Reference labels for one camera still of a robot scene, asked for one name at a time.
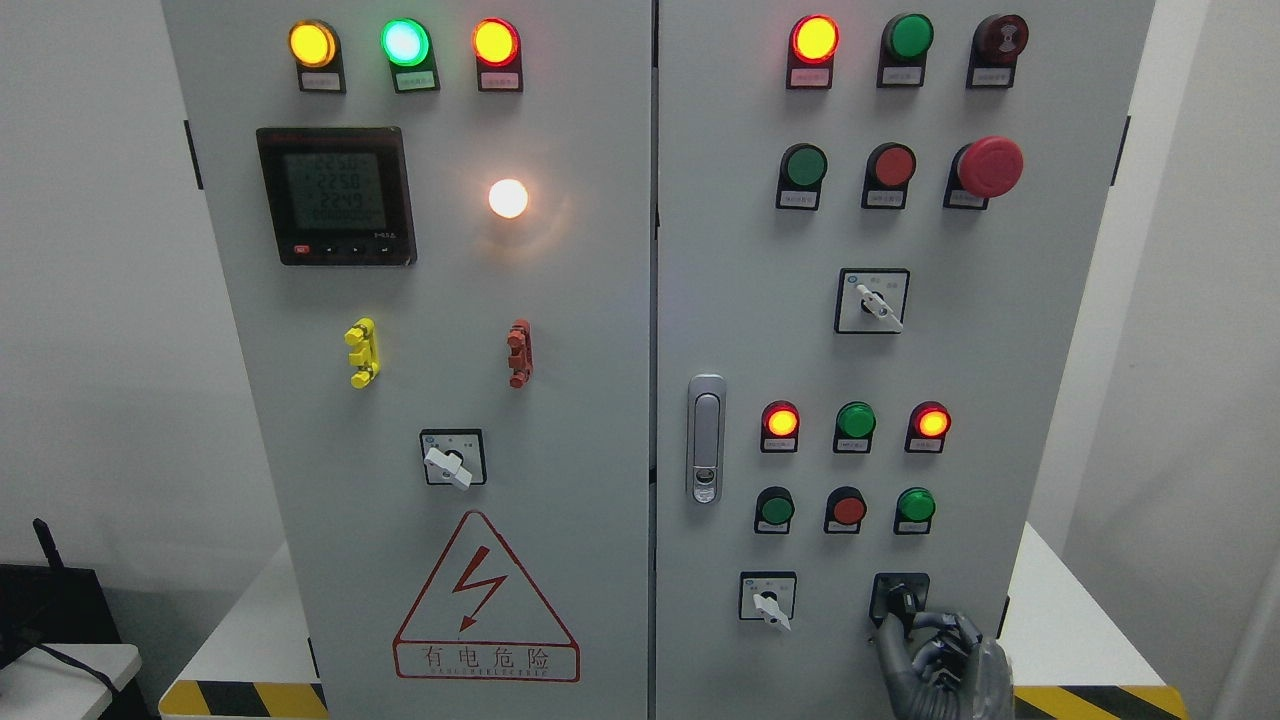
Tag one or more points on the green indicator middle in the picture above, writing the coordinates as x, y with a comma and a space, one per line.
855, 425

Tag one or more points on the red indicator middle right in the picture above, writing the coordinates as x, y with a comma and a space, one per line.
927, 428

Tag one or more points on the green indicator top right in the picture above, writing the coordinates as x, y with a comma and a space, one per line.
905, 42

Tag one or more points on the dark red buzzer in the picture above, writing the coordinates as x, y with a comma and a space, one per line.
997, 43

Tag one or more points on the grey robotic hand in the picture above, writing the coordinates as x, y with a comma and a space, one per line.
940, 666

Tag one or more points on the black device with antenna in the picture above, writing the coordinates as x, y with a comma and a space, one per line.
43, 604

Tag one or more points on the white side table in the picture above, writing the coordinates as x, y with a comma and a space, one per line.
36, 686

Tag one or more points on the green push button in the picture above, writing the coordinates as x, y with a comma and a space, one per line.
774, 511
914, 512
803, 167

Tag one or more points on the red push button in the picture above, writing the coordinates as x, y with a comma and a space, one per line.
846, 509
886, 180

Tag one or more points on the red push button lower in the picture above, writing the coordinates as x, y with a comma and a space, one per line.
846, 509

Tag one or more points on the green lit indicator light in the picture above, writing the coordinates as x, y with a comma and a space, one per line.
410, 53

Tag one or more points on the green push button lower left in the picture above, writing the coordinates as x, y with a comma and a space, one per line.
774, 511

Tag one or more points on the white glowing lamp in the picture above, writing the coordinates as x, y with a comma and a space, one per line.
508, 198

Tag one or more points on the red lit indicator left door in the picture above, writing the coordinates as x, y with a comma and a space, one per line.
497, 48

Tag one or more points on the green push button upper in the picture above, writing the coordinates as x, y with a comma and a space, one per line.
803, 167

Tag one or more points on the green push button lower right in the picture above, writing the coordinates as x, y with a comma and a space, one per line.
914, 512

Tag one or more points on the black rotary knob switch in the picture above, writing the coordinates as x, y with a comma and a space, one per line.
899, 593

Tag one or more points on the grey right cabinet door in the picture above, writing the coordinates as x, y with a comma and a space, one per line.
748, 291

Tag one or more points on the red lit indicator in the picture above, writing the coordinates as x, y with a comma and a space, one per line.
780, 425
812, 48

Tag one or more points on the white selector switch upper right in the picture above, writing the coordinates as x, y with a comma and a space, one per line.
871, 300

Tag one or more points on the silver door handle lock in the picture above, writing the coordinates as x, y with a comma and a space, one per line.
705, 432

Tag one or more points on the white platform with hazard stripes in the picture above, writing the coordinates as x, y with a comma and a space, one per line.
1068, 658

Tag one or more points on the white selector switch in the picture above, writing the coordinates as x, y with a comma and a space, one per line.
871, 300
768, 596

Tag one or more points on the yellow terminal connector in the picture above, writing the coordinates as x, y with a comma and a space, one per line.
363, 352

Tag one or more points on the red lit indicator middle left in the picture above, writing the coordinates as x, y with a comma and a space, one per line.
780, 425

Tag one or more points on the white selector switch left door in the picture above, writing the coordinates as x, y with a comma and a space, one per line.
453, 457

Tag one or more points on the red emergency stop button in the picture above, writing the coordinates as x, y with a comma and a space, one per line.
982, 170

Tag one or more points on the red lit indicator top right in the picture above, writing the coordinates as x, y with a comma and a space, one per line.
812, 48

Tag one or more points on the yellow indicator light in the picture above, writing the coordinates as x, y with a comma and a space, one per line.
315, 48

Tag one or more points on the white selector switch lower right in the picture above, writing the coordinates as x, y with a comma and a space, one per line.
768, 596

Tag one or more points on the red push button upper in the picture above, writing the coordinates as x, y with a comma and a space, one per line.
886, 180

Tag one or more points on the red terminal connector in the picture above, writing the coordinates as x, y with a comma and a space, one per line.
519, 360

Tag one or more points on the grey cabinet door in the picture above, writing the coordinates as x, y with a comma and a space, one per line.
748, 291
567, 456

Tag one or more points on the black digital power meter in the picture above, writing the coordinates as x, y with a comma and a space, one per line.
338, 196

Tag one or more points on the grey left cabinet door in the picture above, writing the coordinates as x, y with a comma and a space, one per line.
567, 456

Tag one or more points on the red high voltage warning sticker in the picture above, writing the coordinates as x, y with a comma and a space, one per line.
480, 616

